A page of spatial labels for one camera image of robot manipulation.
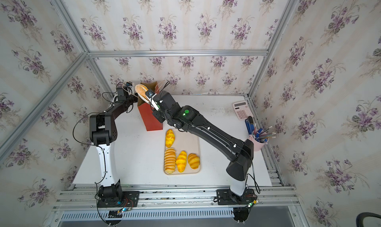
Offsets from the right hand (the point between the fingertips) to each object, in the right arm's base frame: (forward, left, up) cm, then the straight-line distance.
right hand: (161, 105), depth 71 cm
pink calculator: (+24, -52, -32) cm, 66 cm away
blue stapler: (+10, -54, -30) cm, 62 cm away
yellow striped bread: (-2, 0, -30) cm, 30 cm away
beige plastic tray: (-4, -13, -32) cm, 34 cm away
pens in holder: (-3, -56, -24) cm, 61 cm away
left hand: (+30, +25, -23) cm, 45 cm away
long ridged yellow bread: (-16, -2, -30) cm, 34 cm away
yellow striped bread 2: (-16, -9, -30) cm, 35 cm away
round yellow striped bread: (-16, -16, -29) cm, 37 cm away
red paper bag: (+5, +11, -22) cm, 25 cm away
